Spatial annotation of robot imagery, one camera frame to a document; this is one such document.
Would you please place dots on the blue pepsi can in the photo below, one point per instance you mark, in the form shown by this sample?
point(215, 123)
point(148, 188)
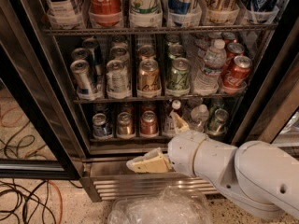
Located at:
point(101, 108)
point(101, 126)

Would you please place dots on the open left fridge door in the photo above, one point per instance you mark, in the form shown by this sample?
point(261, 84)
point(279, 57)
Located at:
point(33, 71)

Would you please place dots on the clear water bottle bottom shelf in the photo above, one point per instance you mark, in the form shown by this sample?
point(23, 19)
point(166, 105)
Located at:
point(197, 117)

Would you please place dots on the green can bottom shelf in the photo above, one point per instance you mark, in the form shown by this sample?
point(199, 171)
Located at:
point(217, 124)

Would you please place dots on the red coke can front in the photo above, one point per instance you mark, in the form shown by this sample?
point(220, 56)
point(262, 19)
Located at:
point(234, 80)

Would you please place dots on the blue pepsi bottle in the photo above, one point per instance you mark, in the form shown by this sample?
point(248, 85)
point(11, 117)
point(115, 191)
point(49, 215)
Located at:
point(183, 13)

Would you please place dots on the gold can bottom shelf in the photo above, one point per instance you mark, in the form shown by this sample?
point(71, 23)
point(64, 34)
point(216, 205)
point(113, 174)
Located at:
point(125, 124)

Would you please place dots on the clear water bottle shelf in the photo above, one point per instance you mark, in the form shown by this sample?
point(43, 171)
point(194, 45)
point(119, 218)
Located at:
point(197, 117)
point(210, 68)

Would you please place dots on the top wire shelf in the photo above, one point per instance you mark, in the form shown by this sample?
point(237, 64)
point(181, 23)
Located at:
point(161, 30)

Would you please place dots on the green white 7up bottle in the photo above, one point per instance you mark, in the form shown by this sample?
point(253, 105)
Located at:
point(142, 12)

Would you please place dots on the gold striped drink bottle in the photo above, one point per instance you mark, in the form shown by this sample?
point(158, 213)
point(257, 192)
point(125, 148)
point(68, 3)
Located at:
point(220, 10)

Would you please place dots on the white silver can middle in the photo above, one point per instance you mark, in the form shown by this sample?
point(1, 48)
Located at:
point(120, 53)

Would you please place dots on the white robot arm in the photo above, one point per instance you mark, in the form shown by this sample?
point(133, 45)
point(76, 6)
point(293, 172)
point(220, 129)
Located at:
point(258, 177)

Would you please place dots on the red coca-cola bottle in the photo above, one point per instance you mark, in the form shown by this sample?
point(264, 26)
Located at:
point(106, 11)

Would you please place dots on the right glass fridge door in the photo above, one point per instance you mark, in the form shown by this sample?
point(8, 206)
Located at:
point(273, 94)

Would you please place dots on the red coke can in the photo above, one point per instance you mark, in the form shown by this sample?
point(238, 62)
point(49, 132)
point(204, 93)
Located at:
point(234, 80)
point(232, 49)
point(229, 37)

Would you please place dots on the white silver can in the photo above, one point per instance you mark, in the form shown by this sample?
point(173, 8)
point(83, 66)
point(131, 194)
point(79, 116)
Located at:
point(120, 53)
point(117, 79)

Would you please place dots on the gold can rear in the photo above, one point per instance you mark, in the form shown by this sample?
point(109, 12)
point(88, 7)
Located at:
point(146, 52)

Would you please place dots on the white silver can front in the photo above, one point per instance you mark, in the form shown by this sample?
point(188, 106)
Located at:
point(117, 79)

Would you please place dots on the red coke can rear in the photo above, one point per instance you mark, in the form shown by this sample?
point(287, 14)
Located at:
point(229, 37)

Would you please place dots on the green can front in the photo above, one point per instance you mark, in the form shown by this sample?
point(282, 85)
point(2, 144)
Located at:
point(178, 76)

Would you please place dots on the gold can front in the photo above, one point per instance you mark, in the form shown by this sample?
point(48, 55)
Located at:
point(148, 77)

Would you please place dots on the red can bottom shelf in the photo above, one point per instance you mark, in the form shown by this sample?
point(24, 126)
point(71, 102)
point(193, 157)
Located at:
point(148, 123)

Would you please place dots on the green can middle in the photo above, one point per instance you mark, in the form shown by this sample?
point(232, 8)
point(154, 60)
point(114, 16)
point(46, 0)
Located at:
point(176, 51)

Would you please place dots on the middle wire shelf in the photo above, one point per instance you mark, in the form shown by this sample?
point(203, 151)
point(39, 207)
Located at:
point(156, 98)

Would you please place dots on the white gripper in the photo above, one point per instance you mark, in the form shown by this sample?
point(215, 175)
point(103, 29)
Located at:
point(183, 152)

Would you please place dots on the crumpled clear plastic bag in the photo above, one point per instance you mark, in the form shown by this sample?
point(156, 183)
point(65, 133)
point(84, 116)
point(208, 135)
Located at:
point(170, 206)

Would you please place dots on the white tea carton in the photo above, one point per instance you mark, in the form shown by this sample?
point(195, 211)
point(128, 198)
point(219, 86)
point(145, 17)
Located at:
point(64, 14)

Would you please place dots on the silver blue can front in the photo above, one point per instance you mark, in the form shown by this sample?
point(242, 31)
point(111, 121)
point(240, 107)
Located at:
point(86, 86)

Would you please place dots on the bottom wire shelf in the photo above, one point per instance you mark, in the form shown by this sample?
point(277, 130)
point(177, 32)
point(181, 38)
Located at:
point(161, 138)

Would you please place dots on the silver blue can rear-left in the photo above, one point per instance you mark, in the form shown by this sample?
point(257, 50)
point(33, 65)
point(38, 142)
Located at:
point(81, 54)

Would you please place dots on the red coke can middle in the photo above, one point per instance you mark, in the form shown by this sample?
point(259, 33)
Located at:
point(232, 49)

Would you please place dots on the wire shelf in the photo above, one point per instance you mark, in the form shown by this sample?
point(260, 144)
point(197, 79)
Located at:
point(161, 138)
point(161, 30)
point(156, 98)

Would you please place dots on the juice bottle white cap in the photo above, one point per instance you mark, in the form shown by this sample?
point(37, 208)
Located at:
point(171, 105)

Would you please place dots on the dark blue can rear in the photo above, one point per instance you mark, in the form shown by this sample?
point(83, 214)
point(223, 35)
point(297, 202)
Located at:
point(92, 45)

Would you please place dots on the stainless steel glass-door fridge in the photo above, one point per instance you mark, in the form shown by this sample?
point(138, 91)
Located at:
point(104, 175)

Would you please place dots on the clear water bottle middle shelf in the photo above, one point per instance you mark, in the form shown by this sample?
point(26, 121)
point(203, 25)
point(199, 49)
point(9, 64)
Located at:
point(210, 68)

